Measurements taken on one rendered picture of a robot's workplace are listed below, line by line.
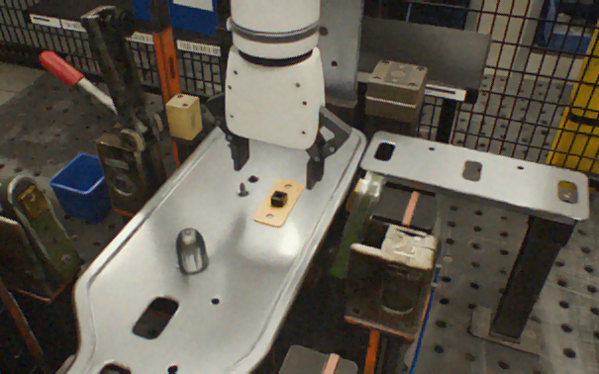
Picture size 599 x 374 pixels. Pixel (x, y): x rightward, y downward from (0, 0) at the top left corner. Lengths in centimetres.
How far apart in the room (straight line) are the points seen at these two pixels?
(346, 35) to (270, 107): 30
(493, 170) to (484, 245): 35
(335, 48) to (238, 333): 47
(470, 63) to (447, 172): 27
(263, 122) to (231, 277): 17
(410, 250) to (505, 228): 60
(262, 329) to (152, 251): 16
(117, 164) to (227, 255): 21
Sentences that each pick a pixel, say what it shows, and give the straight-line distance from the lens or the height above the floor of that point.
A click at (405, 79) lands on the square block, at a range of 82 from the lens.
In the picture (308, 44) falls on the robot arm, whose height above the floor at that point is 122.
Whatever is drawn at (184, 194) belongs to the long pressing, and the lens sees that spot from 69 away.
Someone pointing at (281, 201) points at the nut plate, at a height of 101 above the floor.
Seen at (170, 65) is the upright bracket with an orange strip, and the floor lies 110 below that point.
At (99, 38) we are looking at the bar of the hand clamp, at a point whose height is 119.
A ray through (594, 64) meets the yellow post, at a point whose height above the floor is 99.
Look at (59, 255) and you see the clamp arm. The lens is 64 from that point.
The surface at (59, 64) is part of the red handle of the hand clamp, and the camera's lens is 73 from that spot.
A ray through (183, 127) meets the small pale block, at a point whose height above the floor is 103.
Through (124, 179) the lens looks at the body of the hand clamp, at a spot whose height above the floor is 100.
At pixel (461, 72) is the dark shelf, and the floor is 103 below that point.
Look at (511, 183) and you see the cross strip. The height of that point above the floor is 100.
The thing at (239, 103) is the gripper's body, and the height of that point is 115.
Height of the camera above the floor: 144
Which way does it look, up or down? 40 degrees down
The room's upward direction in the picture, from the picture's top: straight up
